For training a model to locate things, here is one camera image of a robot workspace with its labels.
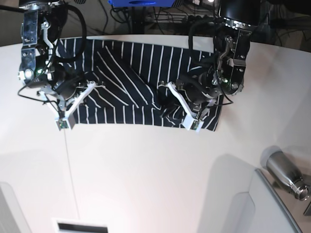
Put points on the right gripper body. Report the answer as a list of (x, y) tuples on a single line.
[(63, 85)]

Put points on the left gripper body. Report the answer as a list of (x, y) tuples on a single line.
[(199, 91)]

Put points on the navy white striped t-shirt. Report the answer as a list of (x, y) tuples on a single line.
[(130, 73)]

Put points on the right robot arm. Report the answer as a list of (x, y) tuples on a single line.
[(41, 67)]

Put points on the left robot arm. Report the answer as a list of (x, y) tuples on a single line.
[(222, 74)]

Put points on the white power strip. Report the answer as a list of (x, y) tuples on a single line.
[(166, 17)]

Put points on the blue box with oval hole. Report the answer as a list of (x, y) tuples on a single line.
[(141, 3)]

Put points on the stainless steel water bottle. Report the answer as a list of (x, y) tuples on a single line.
[(288, 176)]

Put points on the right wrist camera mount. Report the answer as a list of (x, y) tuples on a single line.
[(63, 113)]

